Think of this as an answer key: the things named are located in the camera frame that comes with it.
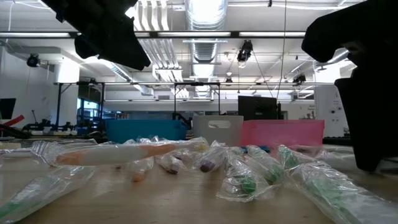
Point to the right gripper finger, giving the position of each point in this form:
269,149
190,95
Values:
373,118

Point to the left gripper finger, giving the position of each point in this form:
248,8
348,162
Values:
130,54

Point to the white square column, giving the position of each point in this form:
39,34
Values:
326,112

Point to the black metal rack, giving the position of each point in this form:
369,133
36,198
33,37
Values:
58,105
175,99

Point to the teal plastic bin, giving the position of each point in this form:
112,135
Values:
140,130

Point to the pink plastic bin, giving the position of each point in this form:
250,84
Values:
280,133

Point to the white plastic bin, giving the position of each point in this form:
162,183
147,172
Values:
202,135

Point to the black bench equipment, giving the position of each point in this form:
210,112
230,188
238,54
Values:
40,126

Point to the black flat monitor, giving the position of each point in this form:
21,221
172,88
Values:
256,107

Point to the red bar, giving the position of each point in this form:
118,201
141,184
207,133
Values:
14,120

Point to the black ceiling camera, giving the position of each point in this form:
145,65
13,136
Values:
32,60
245,51
299,79

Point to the silver ventilation duct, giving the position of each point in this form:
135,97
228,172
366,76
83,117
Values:
205,28

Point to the black wall screen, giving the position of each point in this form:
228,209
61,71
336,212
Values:
7,108

